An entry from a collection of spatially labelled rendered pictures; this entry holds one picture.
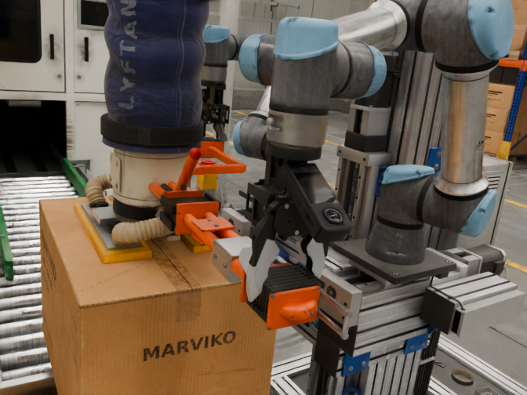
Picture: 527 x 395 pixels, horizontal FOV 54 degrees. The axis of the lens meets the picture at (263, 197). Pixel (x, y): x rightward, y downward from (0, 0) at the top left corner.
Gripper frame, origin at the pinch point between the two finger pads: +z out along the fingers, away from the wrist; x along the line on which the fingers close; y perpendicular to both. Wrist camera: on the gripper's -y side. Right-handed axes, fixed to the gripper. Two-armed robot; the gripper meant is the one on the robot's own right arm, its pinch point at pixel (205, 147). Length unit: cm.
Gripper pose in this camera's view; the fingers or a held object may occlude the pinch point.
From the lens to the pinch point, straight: 158.4
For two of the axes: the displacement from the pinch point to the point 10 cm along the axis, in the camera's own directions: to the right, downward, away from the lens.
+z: -1.0, 9.5, 3.1
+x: 8.7, -0.7, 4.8
